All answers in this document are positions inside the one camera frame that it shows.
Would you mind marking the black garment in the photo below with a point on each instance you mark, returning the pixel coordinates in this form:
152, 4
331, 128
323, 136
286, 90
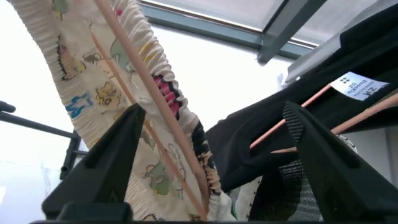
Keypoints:
267, 124

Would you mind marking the white laundry basket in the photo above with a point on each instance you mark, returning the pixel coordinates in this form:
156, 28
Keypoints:
292, 193

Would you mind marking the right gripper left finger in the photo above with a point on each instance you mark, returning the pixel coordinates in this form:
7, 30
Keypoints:
102, 174

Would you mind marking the cream printed garment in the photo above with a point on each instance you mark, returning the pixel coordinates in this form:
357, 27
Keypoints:
93, 77

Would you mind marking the pink clothes hanger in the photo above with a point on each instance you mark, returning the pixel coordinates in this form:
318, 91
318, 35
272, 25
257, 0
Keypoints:
155, 90
357, 119

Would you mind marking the black clothes rack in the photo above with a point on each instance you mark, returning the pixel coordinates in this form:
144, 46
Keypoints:
37, 126

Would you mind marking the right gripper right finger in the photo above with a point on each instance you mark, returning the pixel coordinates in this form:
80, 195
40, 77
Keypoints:
342, 177

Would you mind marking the window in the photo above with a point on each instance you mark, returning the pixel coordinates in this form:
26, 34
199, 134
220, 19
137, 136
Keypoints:
280, 28

